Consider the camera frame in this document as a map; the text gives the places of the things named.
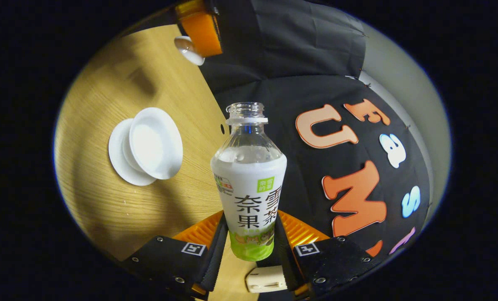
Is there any black backdrop cloth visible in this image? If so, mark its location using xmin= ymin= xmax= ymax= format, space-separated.
xmin=165 ymin=0 xmax=431 ymax=260

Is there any white teacup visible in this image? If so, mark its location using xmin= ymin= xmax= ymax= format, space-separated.
xmin=122 ymin=107 xmax=183 ymax=180

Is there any white teacup lid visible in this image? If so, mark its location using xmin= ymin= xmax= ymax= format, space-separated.
xmin=174 ymin=36 xmax=206 ymax=66

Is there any clear water bottle white label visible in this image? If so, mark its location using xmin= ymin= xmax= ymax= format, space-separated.
xmin=211 ymin=102 xmax=287 ymax=262

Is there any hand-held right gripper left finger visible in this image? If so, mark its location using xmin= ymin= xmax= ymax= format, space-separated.
xmin=122 ymin=210 xmax=229 ymax=299

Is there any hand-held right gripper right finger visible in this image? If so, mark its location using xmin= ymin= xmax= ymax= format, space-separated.
xmin=274 ymin=210 xmax=383 ymax=298

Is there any white saucer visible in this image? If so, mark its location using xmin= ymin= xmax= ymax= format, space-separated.
xmin=108 ymin=118 xmax=158 ymax=186

